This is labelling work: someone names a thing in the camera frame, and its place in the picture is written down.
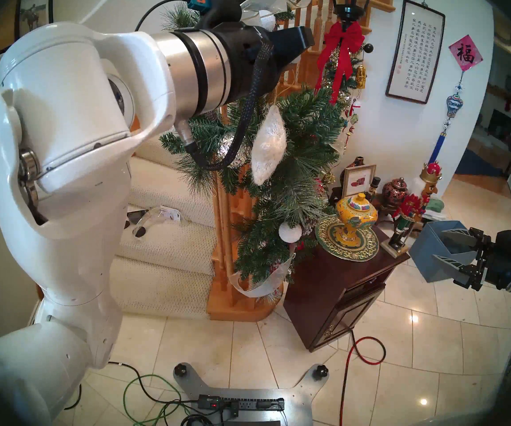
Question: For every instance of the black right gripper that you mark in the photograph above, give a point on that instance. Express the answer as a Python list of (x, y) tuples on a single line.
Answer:
[(499, 258)]

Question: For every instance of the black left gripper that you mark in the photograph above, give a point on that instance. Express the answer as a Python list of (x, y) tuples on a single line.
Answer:
[(246, 57)]

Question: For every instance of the white glitter star ornament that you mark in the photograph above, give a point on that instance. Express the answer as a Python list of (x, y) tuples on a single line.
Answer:
[(268, 145)]

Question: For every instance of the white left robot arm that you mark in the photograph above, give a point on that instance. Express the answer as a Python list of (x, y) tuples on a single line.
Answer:
[(60, 185)]

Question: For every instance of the large white ball ornament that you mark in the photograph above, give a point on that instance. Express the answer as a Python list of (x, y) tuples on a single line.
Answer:
[(268, 21)]

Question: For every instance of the gold bell ornament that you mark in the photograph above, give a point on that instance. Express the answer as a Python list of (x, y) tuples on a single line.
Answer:
[(360, 76)]

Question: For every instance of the black ball ornament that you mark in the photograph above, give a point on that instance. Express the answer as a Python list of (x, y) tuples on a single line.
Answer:
[(367, 48)]

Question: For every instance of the red white hanging ornament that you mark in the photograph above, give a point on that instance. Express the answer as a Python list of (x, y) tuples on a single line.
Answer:
[(354, 106)]

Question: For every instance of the silver faceted ball ornament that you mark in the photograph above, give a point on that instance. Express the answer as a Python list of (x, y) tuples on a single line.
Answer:
[(226, 147)]

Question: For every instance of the blue grey square bin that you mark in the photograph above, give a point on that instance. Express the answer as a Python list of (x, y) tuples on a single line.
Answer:
[(428, 256)]

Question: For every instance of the green jade piece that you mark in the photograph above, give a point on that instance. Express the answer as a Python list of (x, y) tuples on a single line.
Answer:
[(435, 206)]

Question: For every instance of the red velvet bow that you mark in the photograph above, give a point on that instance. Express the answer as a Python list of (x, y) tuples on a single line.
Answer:
[(343, 37)]

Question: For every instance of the tall nutcracker soldier figure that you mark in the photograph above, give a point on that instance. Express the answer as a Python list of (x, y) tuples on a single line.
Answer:
[(408, 207)]

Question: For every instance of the green gold tinsel garland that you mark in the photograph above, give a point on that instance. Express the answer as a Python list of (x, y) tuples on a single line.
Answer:
[(351, 96)]

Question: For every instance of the dark red cloisonne jar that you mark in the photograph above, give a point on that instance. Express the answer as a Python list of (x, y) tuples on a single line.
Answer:
[(395, 191)]

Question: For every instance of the small black hat nutcracker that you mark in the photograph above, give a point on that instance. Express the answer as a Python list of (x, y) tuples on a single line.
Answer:
[(373, 187)]

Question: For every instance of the yellow porcelain lidded jar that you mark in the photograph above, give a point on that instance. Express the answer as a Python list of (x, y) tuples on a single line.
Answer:
[(356, 212)]

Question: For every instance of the green pine garland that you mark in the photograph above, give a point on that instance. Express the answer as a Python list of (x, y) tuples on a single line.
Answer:
[(291, 163)]

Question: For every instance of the small framed red picture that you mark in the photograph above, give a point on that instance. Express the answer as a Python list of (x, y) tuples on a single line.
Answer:
[(358, 181)]

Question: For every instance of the framed calligraphy scroll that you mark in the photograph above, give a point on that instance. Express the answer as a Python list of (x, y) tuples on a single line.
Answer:
[(415, 52)]

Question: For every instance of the green gold decorative plate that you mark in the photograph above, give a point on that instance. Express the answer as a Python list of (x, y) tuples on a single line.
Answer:
[(328, 234)]

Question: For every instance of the dark slim vase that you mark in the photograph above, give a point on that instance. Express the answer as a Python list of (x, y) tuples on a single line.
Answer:
[(359, 161)]

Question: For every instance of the dark wood cabinet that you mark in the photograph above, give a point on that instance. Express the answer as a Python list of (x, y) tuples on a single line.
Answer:
[(326, 296)]

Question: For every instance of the blue tassel hanging charm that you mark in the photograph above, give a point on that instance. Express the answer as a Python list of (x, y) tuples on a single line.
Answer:
[(454, 104)]

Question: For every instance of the small white glitter ball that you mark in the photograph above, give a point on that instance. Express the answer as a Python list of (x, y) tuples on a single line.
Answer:
[(290, 233)]

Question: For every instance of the red diamond fu sign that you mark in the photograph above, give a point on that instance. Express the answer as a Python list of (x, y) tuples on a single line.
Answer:
[(465, 53)]

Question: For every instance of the black base knob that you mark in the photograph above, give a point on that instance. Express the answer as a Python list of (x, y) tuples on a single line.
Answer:
[(180, 370), (322, 371)]

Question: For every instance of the clear plastic packaging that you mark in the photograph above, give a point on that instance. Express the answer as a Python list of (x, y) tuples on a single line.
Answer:
[(153, 216)]

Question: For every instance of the carpeted wooden staircase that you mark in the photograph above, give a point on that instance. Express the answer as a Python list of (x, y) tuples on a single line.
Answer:
[(171, 252)]

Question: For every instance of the framed horse picture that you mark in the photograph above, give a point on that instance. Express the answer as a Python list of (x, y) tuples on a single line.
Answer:
[(34, 10)]

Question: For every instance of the black power strip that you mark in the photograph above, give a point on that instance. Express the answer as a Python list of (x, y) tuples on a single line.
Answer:
[(246, 404)]

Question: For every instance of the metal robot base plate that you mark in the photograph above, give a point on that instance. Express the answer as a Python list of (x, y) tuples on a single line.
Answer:
[(300, 398)]

